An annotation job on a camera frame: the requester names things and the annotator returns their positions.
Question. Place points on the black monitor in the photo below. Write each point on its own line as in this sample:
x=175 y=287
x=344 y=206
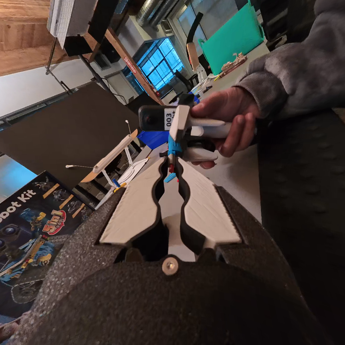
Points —
x=64 y=135

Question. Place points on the ceiling light fixture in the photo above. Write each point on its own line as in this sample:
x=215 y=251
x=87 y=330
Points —
x=75 y=21

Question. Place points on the blue plastic bin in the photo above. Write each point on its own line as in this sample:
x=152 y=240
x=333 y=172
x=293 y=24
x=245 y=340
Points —
x=153 y=139

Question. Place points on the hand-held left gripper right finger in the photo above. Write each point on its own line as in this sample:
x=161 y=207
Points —
x=213 y=215

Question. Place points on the blue grey axle assembly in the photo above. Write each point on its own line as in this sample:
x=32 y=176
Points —
x=172 y=148

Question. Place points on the metal ventilation duct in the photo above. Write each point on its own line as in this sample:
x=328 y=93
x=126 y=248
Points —
x=153 y=11

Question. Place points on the teal plastic panel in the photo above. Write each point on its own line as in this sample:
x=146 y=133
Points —
x=232 y=40

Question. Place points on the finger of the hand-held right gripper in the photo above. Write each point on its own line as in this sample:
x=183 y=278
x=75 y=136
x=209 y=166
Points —
x=183 y=118
x=183 y=144

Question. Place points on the small wooden model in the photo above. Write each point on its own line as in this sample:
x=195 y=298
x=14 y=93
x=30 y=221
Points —
x=234 y=63

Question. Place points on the black perforated panel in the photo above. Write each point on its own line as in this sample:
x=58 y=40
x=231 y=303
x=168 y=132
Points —
x=302 y=215

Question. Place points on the person's right hand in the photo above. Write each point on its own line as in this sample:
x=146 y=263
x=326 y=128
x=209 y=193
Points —
x=240 y=108

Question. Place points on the wooden column with red sign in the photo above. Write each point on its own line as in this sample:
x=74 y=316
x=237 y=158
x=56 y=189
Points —
x=132 y=67

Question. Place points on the robot kit box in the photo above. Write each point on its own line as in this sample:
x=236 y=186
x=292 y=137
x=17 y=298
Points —
x=32 y=237

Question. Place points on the person's right forearm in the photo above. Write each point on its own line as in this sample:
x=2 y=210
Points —
x=302 y=64

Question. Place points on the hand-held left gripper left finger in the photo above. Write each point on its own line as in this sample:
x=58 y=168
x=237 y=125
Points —
x=132 y=215

